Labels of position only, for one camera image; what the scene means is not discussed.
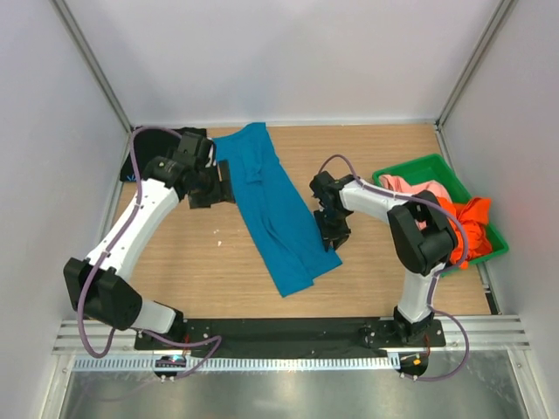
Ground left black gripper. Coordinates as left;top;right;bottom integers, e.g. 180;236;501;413
189;160;235;210

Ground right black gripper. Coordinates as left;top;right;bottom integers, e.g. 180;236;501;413
314;207;351;250

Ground blue t shirt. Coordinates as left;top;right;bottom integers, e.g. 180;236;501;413
214;122;342;297

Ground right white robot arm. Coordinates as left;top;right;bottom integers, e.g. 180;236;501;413
309;171;459;346

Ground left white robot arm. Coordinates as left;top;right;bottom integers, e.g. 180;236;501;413
63;131;235;349

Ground pink t shirt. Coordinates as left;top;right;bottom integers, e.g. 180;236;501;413
379;175;455;215

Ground folded black t shirt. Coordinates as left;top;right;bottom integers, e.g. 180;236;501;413
119;127;207;182

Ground green plastic bin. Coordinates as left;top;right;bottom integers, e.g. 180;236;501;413
373;154;509;268

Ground orange t shirt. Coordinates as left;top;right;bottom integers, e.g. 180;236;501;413
438;196;493;270

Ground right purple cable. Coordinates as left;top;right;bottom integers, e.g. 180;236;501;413
318;154;471;385

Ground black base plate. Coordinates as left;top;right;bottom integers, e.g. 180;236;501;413
133;316;447;360

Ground aluminium frame rail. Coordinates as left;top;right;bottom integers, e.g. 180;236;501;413
52;315;530;355

